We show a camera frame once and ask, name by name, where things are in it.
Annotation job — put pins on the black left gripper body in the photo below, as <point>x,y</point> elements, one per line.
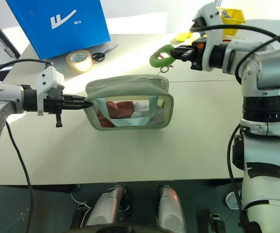
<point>53,103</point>

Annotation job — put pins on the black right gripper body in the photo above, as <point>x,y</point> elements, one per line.
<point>198,54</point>

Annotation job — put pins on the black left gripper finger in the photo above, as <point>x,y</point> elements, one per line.
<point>75,106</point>
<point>75,99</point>

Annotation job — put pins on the green pouch with clear window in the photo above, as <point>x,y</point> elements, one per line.
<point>130,89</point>

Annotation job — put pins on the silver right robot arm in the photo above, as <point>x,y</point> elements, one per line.
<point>263,97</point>

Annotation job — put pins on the small yellow plastic piece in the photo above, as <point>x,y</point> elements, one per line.
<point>184,37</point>

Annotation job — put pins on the clear packing tape roll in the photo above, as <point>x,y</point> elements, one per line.
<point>79,60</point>

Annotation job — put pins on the red cloth item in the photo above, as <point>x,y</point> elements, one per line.
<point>120,108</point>

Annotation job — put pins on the yellow plastic bin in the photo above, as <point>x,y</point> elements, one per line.
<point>232,20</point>

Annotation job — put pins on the white cloth item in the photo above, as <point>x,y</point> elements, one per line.
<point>141,109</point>

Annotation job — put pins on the blue cardboard box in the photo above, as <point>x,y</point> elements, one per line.
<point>62,26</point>

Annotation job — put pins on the dark framed panel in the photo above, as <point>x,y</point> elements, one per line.
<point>1,36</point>

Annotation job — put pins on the silver rounded robot leg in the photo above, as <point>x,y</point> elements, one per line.
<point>171,211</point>
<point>108,206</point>

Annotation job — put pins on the white round cup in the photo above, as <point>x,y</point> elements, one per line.
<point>233,200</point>

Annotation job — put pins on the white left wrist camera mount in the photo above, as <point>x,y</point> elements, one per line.
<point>51,77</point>

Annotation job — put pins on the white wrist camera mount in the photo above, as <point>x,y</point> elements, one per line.
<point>211,24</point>
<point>51,77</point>

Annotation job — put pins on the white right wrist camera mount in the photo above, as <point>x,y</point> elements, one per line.
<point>211,24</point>

